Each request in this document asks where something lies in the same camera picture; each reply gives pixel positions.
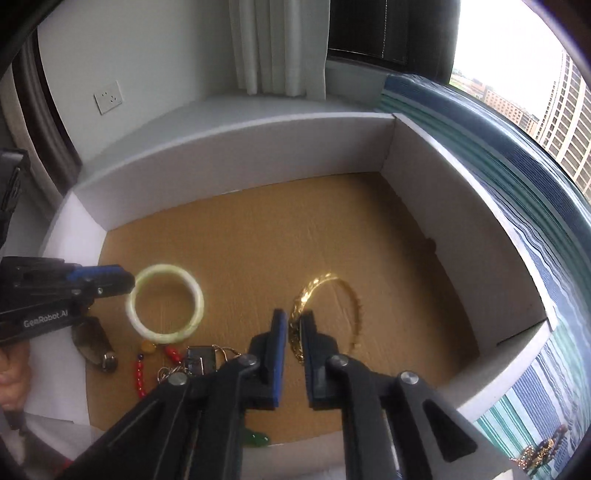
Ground gold chain bracelet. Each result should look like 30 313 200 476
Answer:
288 271 362 365

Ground white curtain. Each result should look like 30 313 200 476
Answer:
228 0 329 99

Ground dark window blind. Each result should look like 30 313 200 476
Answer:
325 0 455 85

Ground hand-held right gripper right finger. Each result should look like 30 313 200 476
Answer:
300 310 518 480

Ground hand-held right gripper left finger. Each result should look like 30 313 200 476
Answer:
60 308 289 480

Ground window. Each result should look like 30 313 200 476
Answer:
450 0 591 199

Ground blue striped blanket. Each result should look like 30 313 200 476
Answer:
374 74 591 480

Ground cream jade bangle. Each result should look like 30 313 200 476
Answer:
127 263 205 343

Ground person's left hand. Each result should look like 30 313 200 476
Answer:
0 344 31 412

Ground red bead keychain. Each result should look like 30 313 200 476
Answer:
133 340 243 400

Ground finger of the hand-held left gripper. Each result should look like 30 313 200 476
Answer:
65 264 132 284
69 273 136 302

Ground white cardboard box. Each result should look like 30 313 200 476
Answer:
28 112 559 480

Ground white wall socket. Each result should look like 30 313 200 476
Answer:
93 80 125 114

